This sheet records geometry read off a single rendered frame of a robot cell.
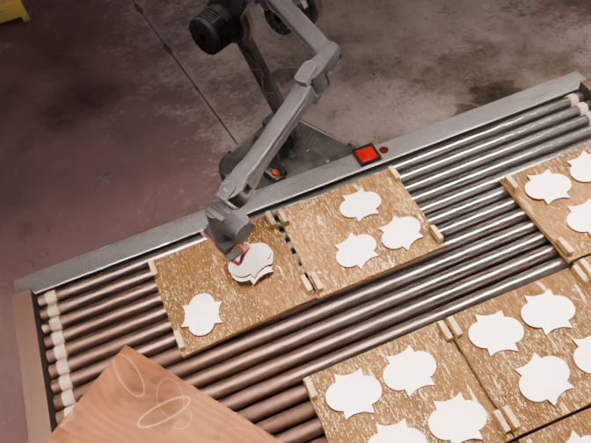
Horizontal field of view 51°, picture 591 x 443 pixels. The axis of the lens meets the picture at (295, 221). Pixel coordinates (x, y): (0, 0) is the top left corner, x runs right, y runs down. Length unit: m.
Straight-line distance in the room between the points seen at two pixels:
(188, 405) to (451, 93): 2.65
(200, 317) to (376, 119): 2.08
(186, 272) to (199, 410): 0.49
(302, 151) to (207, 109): 0.92
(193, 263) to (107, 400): 0.50
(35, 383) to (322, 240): 0.90
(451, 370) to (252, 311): 0.57
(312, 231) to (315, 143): 1.27
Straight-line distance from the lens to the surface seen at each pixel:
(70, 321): 1.99
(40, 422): 1.84
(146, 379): 1.66
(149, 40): 4.49
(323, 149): 3.11
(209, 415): 1.58
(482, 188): 2.08
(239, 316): 1.80
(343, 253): 1.86
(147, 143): 3.73
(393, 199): 1.99
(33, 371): 1.91
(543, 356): 1.76
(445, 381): 1.69
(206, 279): 1.89
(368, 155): 2.13
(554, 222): 2.00
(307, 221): 1.95
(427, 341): 1.73
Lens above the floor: 2.48
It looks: 52 degrees down
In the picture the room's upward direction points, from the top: 10 degrees counter-clockwise
